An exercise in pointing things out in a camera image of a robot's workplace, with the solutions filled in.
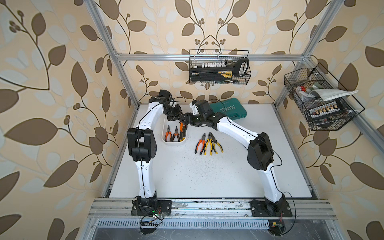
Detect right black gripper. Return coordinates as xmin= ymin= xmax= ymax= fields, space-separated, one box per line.
xmin=180 ymin=111 xmax=207 ymax=126

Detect white plastic storage box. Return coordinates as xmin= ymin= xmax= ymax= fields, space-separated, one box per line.
xmin=161 ymin=118 xmax=186 ymax=146

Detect yellow black combination pliers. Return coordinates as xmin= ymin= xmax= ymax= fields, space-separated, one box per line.
xmin=204 ymin=132 xmax=213 ymax=155

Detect orange black combination pliers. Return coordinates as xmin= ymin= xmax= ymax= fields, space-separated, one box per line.
xmin=195 ymin=133 xmax=206 ymax=155

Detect yellow black long-nose pliers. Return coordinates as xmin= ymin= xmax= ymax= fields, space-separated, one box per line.
xmin=211 ymin=134 xmax=224 ymax=154

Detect Greener orange black pliers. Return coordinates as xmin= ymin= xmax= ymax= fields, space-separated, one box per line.
xmin=179 ymin=122 xmax=185 ymax=142

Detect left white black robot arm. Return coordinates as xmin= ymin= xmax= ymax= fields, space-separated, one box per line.
xmin=127 ymin=90 xmax=183 ymax=210

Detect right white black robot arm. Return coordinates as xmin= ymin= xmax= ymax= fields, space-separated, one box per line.
xmin=181 ymin=113 xmax=286 ymax=208

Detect small orange black pliers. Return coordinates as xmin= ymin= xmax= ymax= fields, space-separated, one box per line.
xmin=164 ymin=125 xmax=173 ymax=142

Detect green plastic tool case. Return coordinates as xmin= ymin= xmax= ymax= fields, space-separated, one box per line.
xmin=210 ymin=98 xmax=247 ymax=120

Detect black yellow tool case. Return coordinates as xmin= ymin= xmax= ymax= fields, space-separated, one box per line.
xmin=189 ymin=66 xmax=234 ymax=82

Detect white paper booklet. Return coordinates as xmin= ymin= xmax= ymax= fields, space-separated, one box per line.
xmin=310 ymin=89 xmax=359 ymax=101

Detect socket set tray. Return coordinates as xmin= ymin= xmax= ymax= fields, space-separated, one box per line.
xmin=309 ymin=101 xmax=347 ymax=120

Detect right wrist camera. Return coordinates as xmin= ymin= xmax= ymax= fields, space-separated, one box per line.
xmin=190 ymin=100 xmax=214 ymax=117

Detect orange handled long-nose pliers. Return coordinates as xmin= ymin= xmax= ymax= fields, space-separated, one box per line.
xmin=172 ymin=127 xmax=180 ymax=142

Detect back black wire basket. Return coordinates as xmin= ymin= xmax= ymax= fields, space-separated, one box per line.
xmin=189 ymin=49 xmax=251 ymax=85

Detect black wire basket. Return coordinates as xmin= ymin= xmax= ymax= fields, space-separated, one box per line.
xmin=189 ymin=49 xmax=251 ymax=85
xmin=284 ymin=63 xmax=365 ymax=131

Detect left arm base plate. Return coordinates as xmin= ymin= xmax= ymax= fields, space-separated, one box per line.
xmin=131 ymin=198 xmax=172 ymax=217

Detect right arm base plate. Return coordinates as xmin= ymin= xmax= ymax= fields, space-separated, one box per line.
xmin=249 ymin=198 xmax=293 ymax=218

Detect right black wire basket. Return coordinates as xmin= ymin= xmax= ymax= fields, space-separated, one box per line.
xmin=284 ymin=63 xmax=365 ymax=131

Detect aluminium front rail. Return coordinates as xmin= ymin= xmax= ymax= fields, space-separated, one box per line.
xmin=88 ymin=198 xmax=337 ymax=220

